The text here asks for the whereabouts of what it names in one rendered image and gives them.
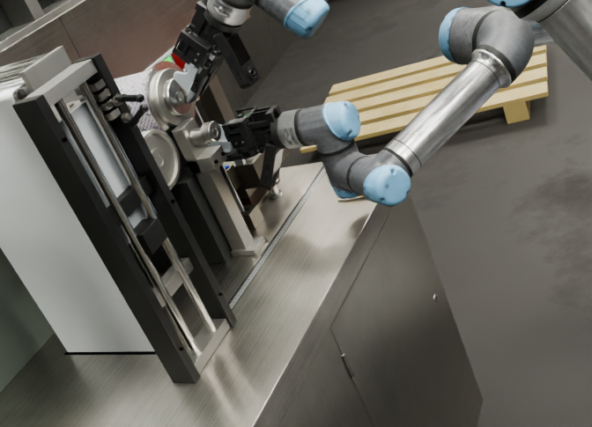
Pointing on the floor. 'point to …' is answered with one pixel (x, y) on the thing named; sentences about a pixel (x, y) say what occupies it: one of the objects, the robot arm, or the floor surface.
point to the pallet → (368, 113)
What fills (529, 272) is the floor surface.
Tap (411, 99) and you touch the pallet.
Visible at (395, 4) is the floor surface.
